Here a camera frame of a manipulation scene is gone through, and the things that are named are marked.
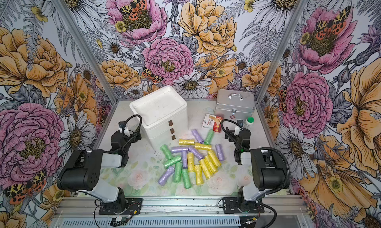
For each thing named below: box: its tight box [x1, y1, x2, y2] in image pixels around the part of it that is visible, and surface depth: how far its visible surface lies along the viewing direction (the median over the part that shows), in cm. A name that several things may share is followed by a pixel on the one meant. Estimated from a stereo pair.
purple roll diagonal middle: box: [188, 145, 204, 160], surface depth 93 cm
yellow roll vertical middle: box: [187, 152, 195, 173], surface depth 89 cm
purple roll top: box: [190, 128, 205, 144], surface depth 101 cm
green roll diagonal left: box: [164, 155, 182, 170], surface depth 89 cm
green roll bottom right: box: [181, 168, 192, 190], surface depth 83 cm
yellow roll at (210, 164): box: [203, 155, 218, 174], surface depth 87 cm
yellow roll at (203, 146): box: [194, 142, 212, 152], surface depth 94 cm
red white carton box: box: [201, 113, 224, 133], surface depth 105 cm
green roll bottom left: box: [173, 161, 183, 184], surface depth 85 cm
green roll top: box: [204, 129, 215, 145], surface depth 101 cm
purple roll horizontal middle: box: [171, 146, 190, 153], surface depth 93 cm
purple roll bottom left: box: [158, 166, 175, 187], surface depth 84 cm
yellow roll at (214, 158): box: [207, 149, 222, 168], surface depth 90 cm
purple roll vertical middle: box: [181, 150, 189, 170], surface depth 90 cm
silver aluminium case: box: [214, 88, 256, 121], surface depth 104 cm
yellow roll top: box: [178, 138, 195, 146], surface depth 96 cm
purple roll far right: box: [215, 143, 225, 162], surface depth 93 cm
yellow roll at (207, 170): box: [198, 158, 213, 180], surface depth 86 cm
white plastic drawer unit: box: [129, 85, 190, 149], surface depth 86 cm
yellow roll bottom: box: [194, 164, 204, 186], surface depth 85 cm
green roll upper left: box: [160, 143, 174, 161], surface depth 93 cm
